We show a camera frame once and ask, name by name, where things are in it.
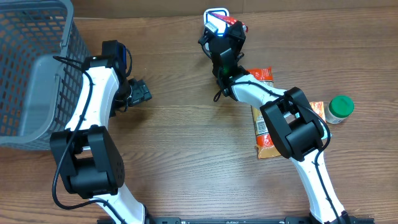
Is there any red snack packet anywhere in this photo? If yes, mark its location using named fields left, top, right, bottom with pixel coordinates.
left=209, top=12, right=237, bottom=29

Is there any orange brown snack bag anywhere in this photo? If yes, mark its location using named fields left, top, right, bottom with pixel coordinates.
left=249, top=67, right=280, bottom=159

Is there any small orange box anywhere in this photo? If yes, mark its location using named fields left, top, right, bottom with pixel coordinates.
left=310, top=101, right=326, bottom=121

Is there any green lid jar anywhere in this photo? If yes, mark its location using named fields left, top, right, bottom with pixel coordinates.
left=325, top=95, right=354, bottom=124

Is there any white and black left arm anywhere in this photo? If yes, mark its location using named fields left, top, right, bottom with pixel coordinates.
left=50, top=40, right=154, bottom=223

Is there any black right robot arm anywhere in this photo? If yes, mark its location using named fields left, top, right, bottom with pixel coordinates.
left=198, top=21, right=350, bottom=223

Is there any white barcode scanner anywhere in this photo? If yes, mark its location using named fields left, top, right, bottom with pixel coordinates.
left=203, top=7, right=229, bottom=36

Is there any grey plastic mesh basket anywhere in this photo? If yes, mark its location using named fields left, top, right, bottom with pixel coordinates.
left=1, top=0, right=90, bottom=151

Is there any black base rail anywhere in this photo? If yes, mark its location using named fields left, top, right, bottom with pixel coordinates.
left=96, top=214, right=376, bottom=224

